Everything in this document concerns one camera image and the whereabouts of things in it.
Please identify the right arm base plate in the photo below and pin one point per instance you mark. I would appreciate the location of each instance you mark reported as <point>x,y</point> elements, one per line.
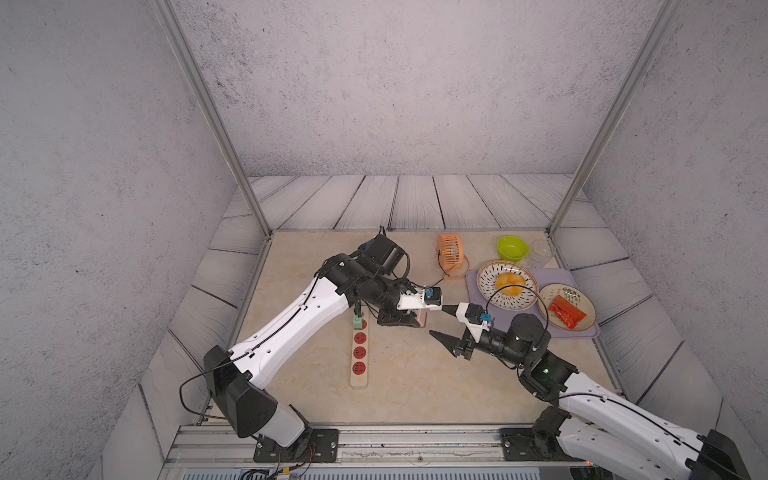
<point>528,444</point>

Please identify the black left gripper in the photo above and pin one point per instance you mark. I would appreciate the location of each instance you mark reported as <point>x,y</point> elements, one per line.
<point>398,317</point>

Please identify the green plastic bowl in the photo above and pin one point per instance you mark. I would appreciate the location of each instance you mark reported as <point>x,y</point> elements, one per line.
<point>512,248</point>

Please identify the orange desk fan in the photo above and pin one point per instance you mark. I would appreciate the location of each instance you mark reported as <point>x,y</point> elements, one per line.
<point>452,259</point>

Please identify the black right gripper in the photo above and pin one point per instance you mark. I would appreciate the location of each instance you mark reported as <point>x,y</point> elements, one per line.
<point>453,344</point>

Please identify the clear glass cup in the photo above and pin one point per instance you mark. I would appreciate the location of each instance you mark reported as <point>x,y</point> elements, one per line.
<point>540,253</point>

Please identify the metal frame post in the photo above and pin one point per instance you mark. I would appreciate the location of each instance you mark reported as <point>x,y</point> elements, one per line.
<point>659,30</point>
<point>190,68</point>

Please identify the patterned ceramic plate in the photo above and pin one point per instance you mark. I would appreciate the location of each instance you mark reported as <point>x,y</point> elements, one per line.
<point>485,281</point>

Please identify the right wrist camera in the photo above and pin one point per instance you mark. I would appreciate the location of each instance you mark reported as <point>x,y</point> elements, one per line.
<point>475,318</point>

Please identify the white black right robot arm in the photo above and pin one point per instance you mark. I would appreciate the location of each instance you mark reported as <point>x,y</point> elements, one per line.
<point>585,420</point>

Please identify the right metal frame post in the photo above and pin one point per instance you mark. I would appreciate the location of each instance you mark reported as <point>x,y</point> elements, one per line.
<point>659,30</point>

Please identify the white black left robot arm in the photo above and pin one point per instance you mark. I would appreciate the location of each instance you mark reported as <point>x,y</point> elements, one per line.
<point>237,378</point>

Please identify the left metal frame post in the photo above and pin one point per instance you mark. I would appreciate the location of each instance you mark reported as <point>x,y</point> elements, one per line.
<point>190,68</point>

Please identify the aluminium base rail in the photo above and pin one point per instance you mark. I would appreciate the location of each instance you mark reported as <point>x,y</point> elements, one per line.
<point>370,451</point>

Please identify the small beige floral plate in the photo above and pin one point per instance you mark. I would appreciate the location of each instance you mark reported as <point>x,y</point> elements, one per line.
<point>574,296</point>

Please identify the white red power strip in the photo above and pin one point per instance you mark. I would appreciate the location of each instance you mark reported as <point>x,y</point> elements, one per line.
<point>360,357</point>

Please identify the pink usb power adapter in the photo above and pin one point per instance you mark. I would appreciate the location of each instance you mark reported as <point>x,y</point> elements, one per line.
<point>421,317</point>

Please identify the lavender tray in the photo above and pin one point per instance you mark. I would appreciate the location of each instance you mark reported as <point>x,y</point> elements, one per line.
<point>544,277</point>

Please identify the knotted bread roll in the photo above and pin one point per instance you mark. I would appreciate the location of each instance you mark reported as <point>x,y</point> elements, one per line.
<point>511,284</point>

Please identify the red snack packet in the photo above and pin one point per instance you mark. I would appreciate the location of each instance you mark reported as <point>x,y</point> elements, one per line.
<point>568,313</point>

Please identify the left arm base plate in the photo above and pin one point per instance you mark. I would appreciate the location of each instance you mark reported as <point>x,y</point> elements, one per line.
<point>316,445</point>

